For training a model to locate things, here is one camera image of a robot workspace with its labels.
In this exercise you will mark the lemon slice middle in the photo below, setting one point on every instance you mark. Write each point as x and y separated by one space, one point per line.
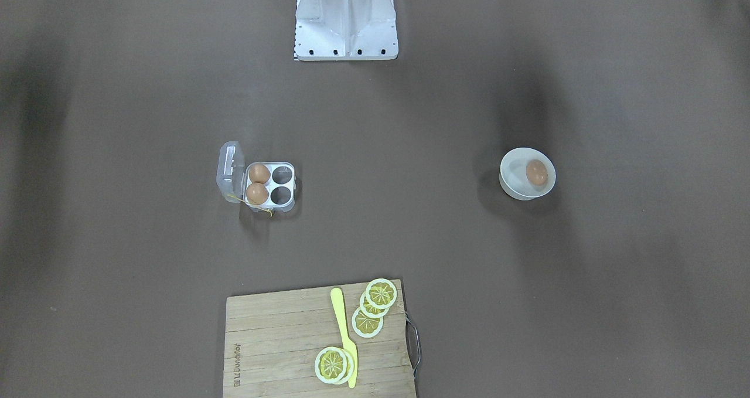
369 310

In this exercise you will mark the lemon slice top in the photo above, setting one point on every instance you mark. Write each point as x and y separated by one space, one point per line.
380 293

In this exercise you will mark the brown egg upper slot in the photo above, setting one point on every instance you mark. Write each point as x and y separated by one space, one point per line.
258 173

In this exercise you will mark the brown egg from bowl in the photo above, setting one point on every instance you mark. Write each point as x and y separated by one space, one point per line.
536 172

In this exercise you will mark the clear plastic egg box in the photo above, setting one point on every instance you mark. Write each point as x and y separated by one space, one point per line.
267 186

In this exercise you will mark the brown egg lower slot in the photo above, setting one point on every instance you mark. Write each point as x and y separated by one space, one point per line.
257 194

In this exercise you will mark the brown egg slot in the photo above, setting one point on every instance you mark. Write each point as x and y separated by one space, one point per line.
257 194
258 173

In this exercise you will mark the lemon slice front of pair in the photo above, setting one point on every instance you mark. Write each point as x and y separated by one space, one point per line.
330 365

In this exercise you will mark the white ceramic bowl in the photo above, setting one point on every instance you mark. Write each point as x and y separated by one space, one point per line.
513 179

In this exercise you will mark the bamboo cutting board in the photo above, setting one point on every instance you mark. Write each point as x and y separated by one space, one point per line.
272 340

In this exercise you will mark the yellow plastic knife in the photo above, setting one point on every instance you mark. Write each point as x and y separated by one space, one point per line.
338 304

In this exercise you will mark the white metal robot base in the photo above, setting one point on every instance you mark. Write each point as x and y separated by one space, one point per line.
345 30

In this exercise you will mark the lemon slice of pair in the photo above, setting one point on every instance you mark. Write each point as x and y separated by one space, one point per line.
349 367
330 365

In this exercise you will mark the lemon slice back of pair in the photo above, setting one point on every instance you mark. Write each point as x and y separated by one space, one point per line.
349 367

